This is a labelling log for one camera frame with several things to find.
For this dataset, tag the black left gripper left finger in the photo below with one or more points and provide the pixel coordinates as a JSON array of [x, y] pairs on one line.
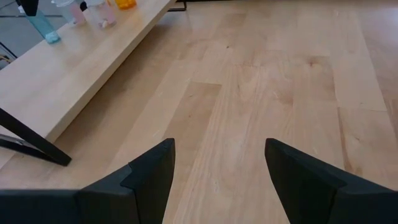
[[146, 193]]

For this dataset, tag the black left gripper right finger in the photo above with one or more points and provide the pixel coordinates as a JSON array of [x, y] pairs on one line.
[[311, 199]]

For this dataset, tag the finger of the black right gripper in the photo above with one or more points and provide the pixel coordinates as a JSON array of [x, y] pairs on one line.
[[28, 6]]

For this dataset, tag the teal translucent bottle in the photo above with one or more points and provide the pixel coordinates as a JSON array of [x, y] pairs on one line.
[[43, 26]]

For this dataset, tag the translucent pink pill bottle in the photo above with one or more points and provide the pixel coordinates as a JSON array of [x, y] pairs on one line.
[[74, 12]]

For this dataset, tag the clear white-capped pill bottle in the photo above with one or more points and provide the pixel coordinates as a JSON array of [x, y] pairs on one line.
[[102, 14]]

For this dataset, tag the wide amber pill bottle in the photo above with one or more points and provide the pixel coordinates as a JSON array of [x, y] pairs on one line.
[[126, 3]]

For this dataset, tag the wooden shelf black legs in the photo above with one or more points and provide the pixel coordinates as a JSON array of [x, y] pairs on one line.
[[77, 56]]

